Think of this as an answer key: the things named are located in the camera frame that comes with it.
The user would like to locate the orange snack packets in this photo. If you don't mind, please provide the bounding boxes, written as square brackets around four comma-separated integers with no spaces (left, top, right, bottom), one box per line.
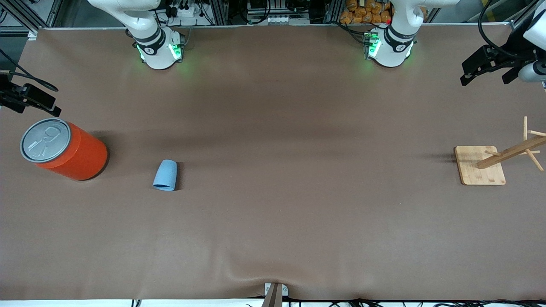
[339,0,392,24]

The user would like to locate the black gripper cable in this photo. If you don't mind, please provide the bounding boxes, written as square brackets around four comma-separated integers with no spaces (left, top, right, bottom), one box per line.
[0,49,59,92]
[477,0,528,58]

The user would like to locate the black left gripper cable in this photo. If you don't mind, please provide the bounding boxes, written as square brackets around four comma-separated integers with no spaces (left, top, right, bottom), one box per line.
[477,0,528,58]

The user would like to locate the white terminal strip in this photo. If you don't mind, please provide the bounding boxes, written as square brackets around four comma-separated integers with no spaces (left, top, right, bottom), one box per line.
[251,14,311,26]

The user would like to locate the white power strip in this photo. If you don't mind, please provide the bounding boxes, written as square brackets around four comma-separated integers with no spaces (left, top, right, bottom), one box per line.
[168,0,197,18]

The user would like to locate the aluminium frame structure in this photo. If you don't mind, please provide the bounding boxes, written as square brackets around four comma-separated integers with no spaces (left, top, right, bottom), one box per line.
[0,0,546,37]

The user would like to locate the light blue plastic cup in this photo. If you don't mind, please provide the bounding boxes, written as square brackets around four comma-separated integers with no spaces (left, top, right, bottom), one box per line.
[152,159,178,191]

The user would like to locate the orange can with silver lid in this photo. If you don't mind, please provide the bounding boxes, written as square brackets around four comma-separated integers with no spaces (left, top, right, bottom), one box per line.
[20,118,108,181]

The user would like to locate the camera mount post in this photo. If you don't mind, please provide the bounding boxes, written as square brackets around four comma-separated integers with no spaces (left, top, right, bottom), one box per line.
[261,282,289,307]

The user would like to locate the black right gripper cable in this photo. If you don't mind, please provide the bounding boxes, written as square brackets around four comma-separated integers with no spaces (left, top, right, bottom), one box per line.
[0,49,59,92]

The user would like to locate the wooden mug rack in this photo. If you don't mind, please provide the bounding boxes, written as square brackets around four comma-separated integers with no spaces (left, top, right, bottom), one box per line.
[454,116,546,186]

